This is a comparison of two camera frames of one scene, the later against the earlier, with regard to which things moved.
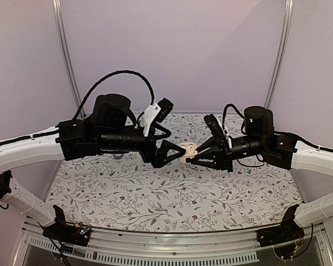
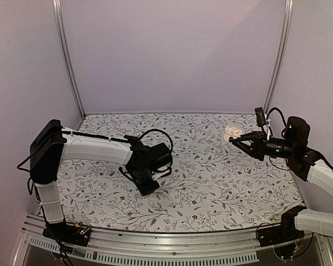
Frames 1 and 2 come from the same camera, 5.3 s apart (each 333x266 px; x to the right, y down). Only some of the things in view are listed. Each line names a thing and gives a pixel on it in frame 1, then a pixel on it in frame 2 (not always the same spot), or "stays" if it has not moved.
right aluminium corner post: x=287 y=28 stays
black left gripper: x=159 y=159 to x=146 y=190
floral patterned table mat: x=125 y=193 stays
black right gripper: x=222 y=157 to x=260 y=146
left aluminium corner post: x=64 y=56 stays
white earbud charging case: x=190 y=153 to x=231 y=131
